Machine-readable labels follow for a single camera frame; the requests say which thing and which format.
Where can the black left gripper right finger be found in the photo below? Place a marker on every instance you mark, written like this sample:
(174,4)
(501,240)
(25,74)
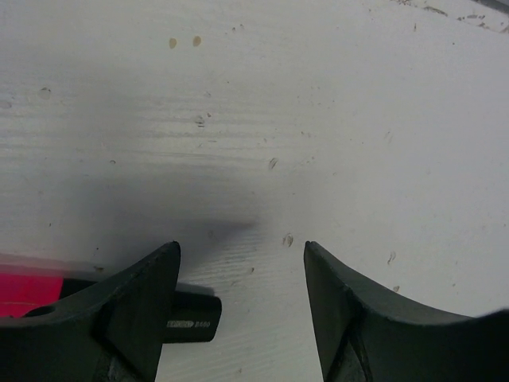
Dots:
(367,332)

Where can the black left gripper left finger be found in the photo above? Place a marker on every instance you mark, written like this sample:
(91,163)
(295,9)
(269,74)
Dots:
(110,331)

